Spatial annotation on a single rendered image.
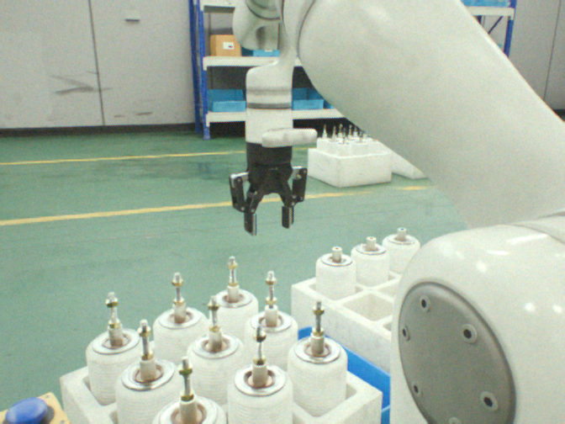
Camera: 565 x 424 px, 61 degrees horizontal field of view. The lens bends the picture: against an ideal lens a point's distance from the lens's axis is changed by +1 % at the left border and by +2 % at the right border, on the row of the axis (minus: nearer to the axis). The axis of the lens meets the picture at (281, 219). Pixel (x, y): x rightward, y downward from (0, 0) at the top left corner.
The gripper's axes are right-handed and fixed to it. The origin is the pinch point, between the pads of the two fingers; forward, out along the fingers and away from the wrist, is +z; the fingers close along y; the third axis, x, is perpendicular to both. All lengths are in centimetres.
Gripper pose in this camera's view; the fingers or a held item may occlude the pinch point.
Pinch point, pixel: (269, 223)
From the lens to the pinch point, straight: 81.0
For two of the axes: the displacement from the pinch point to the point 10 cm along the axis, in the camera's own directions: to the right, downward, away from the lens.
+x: 5.3, 2.6, -8.1
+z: 0.0, 9.5, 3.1
